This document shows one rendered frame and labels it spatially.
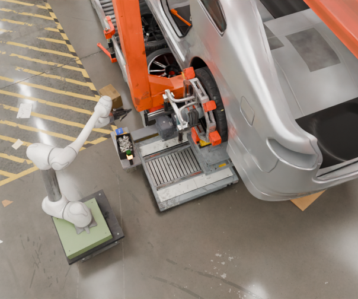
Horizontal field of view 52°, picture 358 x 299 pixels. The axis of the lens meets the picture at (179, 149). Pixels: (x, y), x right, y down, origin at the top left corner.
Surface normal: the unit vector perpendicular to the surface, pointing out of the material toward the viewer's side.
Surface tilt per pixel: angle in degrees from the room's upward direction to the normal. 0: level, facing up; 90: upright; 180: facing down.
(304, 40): 1
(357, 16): 0
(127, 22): 90
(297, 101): 20
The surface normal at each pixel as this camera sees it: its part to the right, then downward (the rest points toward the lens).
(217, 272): -0.02, -0.53
